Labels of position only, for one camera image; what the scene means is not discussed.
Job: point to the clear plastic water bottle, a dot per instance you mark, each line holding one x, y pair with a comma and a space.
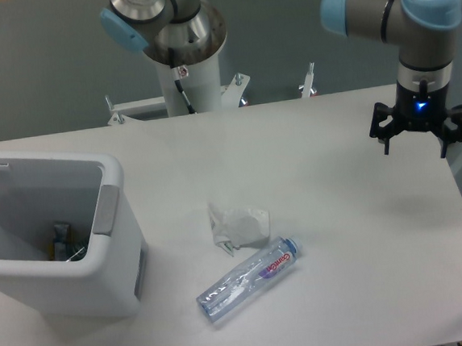
257, 272

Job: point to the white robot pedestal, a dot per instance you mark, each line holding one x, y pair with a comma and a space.
202, 87

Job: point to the trash inside bin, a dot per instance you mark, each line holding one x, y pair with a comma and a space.
65, 246

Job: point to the white paper trash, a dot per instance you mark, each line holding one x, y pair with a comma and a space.
233, 229

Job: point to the white plastic trash can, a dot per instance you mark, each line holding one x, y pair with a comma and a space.
38, 189

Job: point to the white base bracket with bolts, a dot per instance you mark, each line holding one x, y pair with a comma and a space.
184, 96

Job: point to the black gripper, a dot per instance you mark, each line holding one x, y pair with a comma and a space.
421, 110

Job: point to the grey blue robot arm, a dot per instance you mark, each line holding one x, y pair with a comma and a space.
183, 39

